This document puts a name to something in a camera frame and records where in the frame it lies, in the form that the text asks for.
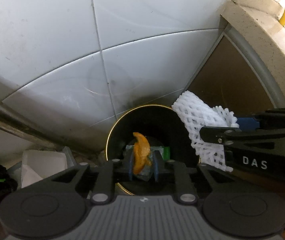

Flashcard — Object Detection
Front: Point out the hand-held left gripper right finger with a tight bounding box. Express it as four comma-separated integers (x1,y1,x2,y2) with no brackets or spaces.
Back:
153,152,236,204

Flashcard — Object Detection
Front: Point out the brown cabinet door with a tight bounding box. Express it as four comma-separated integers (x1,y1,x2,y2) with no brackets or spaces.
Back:
189,25,285,121

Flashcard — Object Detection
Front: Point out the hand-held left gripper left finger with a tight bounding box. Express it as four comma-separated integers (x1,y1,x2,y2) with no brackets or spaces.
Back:
43,152,135,204

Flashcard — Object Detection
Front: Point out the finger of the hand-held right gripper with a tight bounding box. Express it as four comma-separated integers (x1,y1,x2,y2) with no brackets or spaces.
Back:
199,126,285,146
237,107,285,130

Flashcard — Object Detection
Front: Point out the orange peel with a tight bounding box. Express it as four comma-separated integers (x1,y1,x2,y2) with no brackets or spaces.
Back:
132,132,152,176

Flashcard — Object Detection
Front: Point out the black trash can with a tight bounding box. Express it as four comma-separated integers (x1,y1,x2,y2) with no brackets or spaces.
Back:
105,105,203,196

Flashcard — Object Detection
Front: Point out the white foam net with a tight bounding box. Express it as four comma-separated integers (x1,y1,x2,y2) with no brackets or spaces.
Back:
171,91,240,173

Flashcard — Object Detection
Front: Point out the white cardboard box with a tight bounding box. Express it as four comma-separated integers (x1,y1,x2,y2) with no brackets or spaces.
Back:
21,150,68,188

